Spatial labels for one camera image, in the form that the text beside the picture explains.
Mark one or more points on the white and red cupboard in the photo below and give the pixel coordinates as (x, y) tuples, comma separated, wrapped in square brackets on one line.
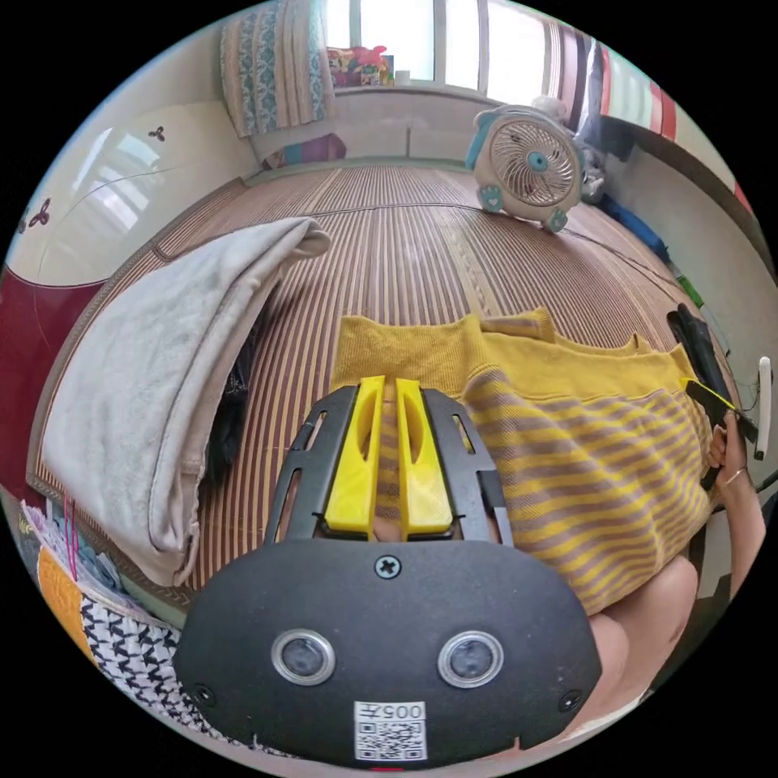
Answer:
[(91, 200)]

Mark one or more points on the patterned beige and teal curtain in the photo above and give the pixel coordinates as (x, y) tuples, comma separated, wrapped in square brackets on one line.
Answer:
[(273, 67)]

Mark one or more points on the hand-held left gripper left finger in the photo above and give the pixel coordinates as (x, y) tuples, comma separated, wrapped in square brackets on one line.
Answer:
[(352, 480)]

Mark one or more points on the white and blue fan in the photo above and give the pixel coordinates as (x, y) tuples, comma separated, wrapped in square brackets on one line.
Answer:
[(532, 164)]

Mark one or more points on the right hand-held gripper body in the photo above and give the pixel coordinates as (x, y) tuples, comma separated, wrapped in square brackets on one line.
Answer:
[(699, 352)]

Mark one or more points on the striped curtain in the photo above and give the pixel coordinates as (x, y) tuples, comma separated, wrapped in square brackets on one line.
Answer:
[(626, 91)]

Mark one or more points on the purple and teal pillow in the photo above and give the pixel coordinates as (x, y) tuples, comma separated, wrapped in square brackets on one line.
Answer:
[(310, 150)]

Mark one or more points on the pile of clothes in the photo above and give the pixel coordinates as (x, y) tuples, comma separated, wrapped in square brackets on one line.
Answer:
[(134, 377)]

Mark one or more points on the colourful toys on windowsill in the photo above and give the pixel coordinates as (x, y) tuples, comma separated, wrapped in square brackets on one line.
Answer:
[(358, 67)]

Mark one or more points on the black white patterned cloth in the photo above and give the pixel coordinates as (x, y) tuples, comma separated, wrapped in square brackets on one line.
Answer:
[(134, 656)]

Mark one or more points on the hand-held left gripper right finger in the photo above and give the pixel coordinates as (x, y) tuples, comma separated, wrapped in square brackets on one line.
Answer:
[(424, 486)]

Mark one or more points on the person's right hand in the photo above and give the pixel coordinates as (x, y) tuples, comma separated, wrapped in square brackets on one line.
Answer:
[(729, 453)]

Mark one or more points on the yellow striped long sleeve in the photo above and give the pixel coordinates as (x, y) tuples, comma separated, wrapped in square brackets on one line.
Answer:
[(602, 486)]

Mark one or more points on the person's right forearm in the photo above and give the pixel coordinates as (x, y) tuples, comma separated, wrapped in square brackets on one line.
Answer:
[(746, 529)]

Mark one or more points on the window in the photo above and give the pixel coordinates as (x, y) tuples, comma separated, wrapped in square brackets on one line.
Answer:
[(462, 42)]

